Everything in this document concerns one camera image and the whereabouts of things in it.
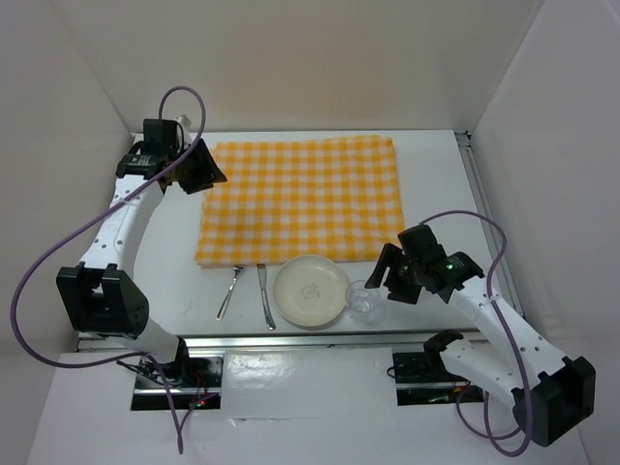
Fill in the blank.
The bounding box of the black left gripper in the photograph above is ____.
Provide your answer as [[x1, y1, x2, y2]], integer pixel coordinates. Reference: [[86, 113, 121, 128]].
[[168, 138, 227, 195]]

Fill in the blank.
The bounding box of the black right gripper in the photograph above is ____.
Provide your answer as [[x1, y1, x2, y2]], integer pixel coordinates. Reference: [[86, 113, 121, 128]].
[[364, 242, 423, 304]]

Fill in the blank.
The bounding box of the clear plastic cup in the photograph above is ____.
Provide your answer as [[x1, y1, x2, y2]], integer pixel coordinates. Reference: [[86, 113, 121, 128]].
[[345, 280, 381, 325]]

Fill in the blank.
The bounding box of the cream round plate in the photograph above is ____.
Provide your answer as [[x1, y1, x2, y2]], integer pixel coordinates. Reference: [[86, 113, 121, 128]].
[[272, 255, 349, 328]]

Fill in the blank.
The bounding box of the yellow white checkered cloth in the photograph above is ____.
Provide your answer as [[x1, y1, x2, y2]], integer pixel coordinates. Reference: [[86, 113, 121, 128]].
[[195, 135, 404, 267]]

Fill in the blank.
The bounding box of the silver fork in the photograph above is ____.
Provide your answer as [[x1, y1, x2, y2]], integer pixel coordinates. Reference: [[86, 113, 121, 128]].
[[216, 264, 245, 321]]

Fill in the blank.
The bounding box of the silver table knife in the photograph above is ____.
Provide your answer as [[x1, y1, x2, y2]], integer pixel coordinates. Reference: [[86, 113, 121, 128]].
[[257, 263, 276, 330]]

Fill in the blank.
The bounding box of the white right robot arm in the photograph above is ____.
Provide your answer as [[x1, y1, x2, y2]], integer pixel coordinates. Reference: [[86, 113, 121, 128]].
[[365, 225, 596, 447]]

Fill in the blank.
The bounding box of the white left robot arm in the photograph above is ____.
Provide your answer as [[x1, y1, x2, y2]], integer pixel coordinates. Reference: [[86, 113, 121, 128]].
[[56, 115, 227, 387]]

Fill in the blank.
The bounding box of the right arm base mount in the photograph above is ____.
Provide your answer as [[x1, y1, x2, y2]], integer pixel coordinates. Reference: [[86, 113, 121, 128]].
[[386, 352, 483, 406]]

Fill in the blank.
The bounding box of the aluminium front rail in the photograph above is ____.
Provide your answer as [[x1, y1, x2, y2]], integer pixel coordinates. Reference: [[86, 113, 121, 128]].
[[77, 329, 485, 353]]

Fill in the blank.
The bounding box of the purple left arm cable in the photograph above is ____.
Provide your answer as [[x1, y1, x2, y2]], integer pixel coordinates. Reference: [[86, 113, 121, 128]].
[[10, 86, 207, 456]]

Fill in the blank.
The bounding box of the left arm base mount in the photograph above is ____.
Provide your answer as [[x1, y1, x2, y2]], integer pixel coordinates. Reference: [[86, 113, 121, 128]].
[[117, 356, 224, 412]]

